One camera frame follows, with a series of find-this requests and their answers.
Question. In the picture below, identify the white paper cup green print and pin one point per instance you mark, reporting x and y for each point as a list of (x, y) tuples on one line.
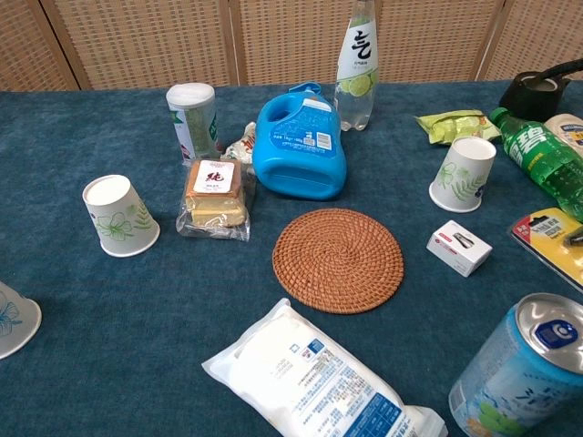
[(460, 177), (120, 218)]

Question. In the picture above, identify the white paper cup blue print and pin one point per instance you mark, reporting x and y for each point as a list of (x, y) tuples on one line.
[(16, 318)]

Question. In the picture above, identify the round woven rattan coaster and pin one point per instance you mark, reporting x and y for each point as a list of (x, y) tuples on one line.
[(338, 261)]

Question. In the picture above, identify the blue detergent pump bottle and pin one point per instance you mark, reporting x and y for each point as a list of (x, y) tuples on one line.
[(296, 155)]

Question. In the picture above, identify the packaged brown cake slices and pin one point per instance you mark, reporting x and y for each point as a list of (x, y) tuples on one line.
[(214, 200)]

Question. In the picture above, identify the white red snack packet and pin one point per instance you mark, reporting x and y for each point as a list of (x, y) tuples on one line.
[(241, 145)]

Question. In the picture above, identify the clear canister white lid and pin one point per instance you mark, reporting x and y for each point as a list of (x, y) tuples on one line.
[(191, 118)]

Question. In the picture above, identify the white powder bag blue print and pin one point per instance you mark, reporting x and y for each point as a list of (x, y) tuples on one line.
[(296, 378)]

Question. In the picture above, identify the small white cardboard box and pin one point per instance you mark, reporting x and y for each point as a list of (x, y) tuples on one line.
[(460, 248)]

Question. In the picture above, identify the clear lime soda bottle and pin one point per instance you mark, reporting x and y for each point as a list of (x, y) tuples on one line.
[(360, 54)]

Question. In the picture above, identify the yellow green snack bag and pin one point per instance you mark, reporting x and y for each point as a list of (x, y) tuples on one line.
[(448, 125)]

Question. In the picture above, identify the blue tablecloth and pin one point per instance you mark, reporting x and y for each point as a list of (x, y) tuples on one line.
[(136, 318)]

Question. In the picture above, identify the woven rattan folding screen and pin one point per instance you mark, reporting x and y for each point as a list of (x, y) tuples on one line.
[(136, 41)]

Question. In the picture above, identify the razor in yellow blister pack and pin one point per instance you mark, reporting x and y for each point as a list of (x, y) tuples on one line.
[(546, 236)]

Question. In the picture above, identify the green soda bottle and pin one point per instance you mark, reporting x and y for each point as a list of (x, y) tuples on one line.
[(542, 159)]

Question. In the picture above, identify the black cast iron teapot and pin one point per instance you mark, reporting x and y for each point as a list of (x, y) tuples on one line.
[(533, 98)]

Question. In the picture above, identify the light blue drink can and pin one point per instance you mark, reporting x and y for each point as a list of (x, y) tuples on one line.
[(514, 378)]

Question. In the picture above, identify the cream mayonnaise squeeze bottle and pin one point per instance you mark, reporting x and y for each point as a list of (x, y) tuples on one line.
[(569, 132)]

